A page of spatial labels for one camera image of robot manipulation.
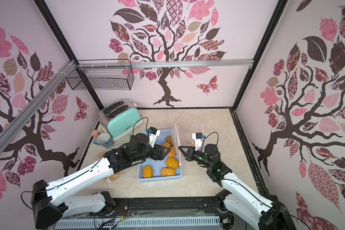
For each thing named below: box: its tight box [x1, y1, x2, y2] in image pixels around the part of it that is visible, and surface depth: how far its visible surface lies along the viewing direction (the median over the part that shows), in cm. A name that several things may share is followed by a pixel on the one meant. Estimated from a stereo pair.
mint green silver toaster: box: [97, 99, 144, 142], surface depth 97 cm
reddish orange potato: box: [161, 141, 172, 149], surface depth 94 cm
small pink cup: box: [91, 129, 101, 140], surface depth 94 cm
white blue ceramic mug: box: [92, 132, 114, 149], surface depth 93 cm
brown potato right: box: [165, 135, 174, 147], surface depth 98 cm
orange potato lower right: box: [142, 165, 154, 179], surface depth 83 cm
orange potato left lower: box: [165, 157, 180, 170], surface depth 87 cm
